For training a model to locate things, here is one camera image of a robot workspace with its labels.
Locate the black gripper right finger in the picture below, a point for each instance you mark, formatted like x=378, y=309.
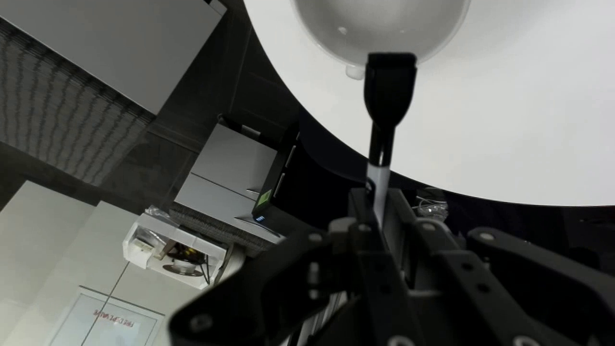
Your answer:
x=501, y=280

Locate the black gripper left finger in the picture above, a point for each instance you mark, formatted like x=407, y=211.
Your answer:
x=301, y=280

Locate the white mug cup green band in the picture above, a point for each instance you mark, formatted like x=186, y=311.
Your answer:
x=378, y=25

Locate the white box with clutter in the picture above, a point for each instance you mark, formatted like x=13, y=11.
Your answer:
x=174, y=250

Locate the white desk with drawers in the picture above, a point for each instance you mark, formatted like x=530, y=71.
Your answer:
x=224, y=165

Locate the grey perforated box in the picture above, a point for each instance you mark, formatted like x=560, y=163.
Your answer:
x=128, y=50

